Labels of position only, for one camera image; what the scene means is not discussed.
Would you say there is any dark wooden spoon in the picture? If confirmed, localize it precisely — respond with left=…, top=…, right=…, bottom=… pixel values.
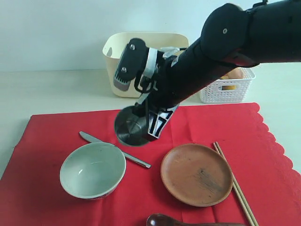
left=146, top=213, right=244, bottom=226

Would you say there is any metal table knife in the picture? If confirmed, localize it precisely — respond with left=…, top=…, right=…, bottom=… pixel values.
left=79, top=131, right=151, bottom=169

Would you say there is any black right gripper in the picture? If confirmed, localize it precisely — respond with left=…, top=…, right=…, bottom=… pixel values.
left=133, top=40, right=226, bottom=141

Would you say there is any stainless steel cup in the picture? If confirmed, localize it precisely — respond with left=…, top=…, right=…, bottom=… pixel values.
left=114, top=105, right=149, bottom=147

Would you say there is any yellow cheese wedge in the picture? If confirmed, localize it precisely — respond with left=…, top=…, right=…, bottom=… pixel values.
left=221, top=75, right=237, bottom=90

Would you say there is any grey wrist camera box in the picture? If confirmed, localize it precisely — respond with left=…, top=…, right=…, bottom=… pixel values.
left=113, top=38, right=158, bottom=94

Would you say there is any red table cloth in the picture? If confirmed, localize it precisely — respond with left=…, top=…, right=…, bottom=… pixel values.
left=0, top=103, right=301, bottom=226

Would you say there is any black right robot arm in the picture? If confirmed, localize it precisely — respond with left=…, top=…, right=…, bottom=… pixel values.
left=145, top=0, right=301, bottom=111

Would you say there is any cream plastic tub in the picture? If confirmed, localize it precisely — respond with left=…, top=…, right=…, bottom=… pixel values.
left=103, top=32, right=190, bottom=98

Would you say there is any wooden chopstick right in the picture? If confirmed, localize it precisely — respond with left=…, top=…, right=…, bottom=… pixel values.
left=215, top=141, right=259, bottom=226

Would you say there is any pale green ceramic bowl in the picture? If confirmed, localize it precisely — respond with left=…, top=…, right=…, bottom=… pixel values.
left=59, top=142, right=127, bottom=200

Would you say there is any wooden chopstick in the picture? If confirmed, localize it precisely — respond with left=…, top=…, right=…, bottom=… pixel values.
left=213, top=142, right=256, bottom=226
left=215, top=141, right=259, bottom=226

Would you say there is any white perforated plastic basket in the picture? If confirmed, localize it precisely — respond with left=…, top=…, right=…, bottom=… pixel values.
left=199, top=68, right=256, bottom=104

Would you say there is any brown wooden plate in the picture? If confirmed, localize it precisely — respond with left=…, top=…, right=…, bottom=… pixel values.
left=160, top=144, right=233, bottom=207

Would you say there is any wooden chopstick left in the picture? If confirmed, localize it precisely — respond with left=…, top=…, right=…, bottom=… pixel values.
left=213, top=142, right=256, bottom=226

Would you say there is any brown egg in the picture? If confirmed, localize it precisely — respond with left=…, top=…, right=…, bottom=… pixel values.
left=228, top=68, right=244, bottom=79

